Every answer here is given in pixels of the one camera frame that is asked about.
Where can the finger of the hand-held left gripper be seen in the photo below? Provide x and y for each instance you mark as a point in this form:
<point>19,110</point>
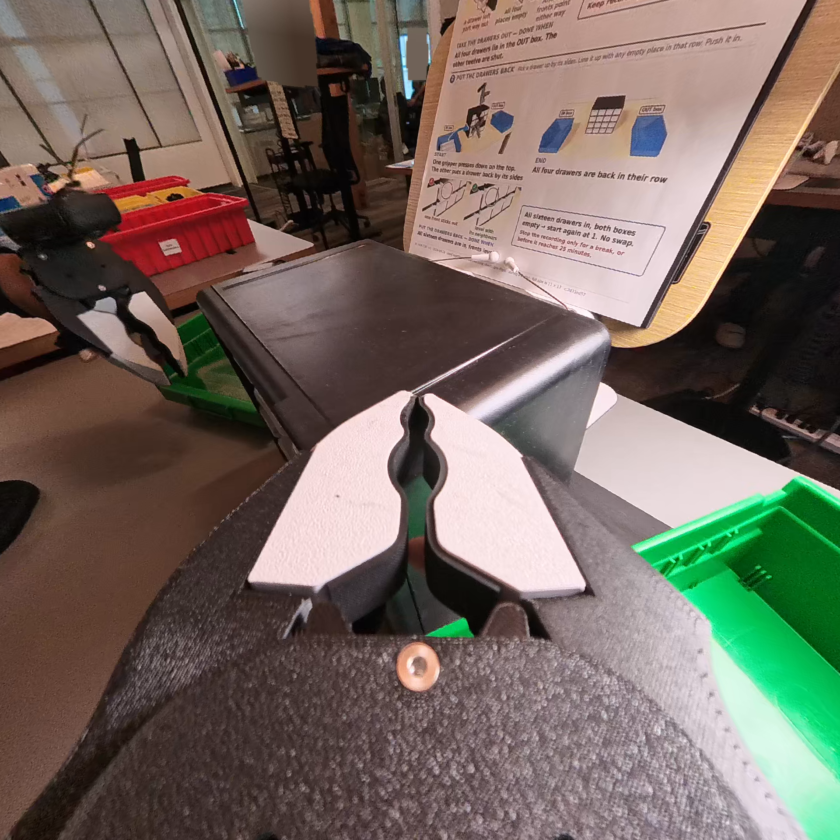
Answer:
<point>105,331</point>
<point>161,325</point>

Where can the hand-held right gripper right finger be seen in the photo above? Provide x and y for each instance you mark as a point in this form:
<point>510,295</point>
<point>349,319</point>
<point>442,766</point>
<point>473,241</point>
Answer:
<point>499,512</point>

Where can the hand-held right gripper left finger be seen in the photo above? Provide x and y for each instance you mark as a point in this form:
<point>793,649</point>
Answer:
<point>328,512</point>

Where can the green plastic bin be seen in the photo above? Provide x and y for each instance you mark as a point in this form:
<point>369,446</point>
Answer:
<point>197,394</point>
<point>774,590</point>

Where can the black drawer cabinet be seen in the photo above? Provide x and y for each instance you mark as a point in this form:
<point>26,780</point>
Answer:
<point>394,315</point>

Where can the wooden standing desk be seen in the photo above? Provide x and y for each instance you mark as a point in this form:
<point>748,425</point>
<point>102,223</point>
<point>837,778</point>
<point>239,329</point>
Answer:
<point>289,85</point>

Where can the wooden office desk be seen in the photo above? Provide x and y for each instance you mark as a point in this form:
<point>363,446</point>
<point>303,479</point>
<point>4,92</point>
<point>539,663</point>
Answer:
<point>807,193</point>

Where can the person's left hand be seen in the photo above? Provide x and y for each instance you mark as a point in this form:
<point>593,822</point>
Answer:
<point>13,285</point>

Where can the wipes canister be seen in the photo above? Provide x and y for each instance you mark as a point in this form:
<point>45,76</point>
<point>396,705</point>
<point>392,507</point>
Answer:
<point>19,187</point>

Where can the large red plastic bin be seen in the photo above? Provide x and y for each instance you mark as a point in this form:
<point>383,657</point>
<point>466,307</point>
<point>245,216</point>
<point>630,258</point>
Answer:
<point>190,229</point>

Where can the shallow red plastic bin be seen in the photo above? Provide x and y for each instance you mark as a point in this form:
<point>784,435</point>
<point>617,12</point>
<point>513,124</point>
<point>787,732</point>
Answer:
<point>141,187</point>

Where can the yellow plastic bin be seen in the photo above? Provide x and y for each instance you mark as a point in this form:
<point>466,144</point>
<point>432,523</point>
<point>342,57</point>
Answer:
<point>154,199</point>

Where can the dark dried plant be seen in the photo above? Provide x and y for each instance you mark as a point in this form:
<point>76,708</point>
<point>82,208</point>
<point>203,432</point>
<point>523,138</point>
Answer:
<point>72,157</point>

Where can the beige side table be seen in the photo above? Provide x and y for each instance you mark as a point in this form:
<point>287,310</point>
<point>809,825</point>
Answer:
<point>282,239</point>

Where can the white board stand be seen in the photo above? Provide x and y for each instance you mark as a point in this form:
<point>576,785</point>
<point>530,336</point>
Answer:
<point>600,403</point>

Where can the person's black clothing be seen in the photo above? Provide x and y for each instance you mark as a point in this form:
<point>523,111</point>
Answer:
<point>13,512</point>

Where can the black office chair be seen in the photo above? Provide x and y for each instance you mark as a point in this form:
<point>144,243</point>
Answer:
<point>318,184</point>

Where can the hanging paper sign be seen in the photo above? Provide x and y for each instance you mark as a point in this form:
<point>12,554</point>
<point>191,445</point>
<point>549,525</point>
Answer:
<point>283,108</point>

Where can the blue box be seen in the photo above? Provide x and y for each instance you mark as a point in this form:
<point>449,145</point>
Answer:
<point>239,77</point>

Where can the white power strip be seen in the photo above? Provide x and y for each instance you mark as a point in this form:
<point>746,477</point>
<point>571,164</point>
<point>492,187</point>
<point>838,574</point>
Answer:
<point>800,426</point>

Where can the black bag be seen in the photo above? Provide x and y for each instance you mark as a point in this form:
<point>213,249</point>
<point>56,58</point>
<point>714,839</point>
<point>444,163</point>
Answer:
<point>341,52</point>

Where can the printed instruction sheet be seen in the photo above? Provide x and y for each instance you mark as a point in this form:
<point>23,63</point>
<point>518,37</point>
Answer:
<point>590,197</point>

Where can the wooden sheet board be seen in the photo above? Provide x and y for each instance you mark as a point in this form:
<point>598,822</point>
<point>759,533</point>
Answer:
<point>722,262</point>

